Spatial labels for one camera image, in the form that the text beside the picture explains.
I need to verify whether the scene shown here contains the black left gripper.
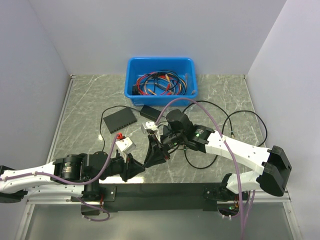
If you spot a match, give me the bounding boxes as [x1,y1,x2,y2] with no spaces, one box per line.
[88,150,146,182]

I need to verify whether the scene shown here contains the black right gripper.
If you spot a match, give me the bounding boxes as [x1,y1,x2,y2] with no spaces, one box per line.
[144,130,186,169]

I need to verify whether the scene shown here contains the black switch box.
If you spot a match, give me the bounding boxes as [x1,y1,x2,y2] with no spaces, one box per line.
[143,135,170,168]

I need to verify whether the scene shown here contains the black network switch with ports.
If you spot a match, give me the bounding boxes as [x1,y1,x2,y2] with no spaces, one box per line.
[102,107,137,134]

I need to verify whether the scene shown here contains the black patch cable teal plug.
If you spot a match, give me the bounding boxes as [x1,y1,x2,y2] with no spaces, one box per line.
[182,100,268,170]

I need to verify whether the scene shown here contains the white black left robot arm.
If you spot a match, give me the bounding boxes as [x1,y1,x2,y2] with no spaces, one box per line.
[0,151,145,203]

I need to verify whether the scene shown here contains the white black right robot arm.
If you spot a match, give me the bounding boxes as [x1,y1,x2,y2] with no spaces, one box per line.
[144,109,292,200]

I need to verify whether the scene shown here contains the black power adapter brick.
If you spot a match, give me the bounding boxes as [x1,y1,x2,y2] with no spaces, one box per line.
[139,105,161,122]

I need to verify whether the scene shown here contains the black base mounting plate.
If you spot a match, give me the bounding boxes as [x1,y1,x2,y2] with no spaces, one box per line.
[69,182,248,216]

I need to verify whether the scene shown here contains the blue plastic bin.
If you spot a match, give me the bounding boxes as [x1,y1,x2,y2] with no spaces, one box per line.
[124,57,198,107]

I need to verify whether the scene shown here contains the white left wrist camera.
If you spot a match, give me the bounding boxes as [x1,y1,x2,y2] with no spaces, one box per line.
[115,133,136,155]

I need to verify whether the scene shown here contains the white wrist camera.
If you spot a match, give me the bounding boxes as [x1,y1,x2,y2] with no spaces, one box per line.
[115,133,136,155]
[141,121,161,142]

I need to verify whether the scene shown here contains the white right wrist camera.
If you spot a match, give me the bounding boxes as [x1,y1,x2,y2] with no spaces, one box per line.
[141,121,161,142]

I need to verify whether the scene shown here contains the thin black adapter cord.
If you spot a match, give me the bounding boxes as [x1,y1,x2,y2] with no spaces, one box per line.
[99,104,143,151]

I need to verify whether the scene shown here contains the tangled coloured cables in bin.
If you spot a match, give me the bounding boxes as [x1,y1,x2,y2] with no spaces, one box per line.
[131,69,196,97]

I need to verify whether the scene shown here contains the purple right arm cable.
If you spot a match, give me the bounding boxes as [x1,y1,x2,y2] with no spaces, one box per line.
[154,97,256,240]

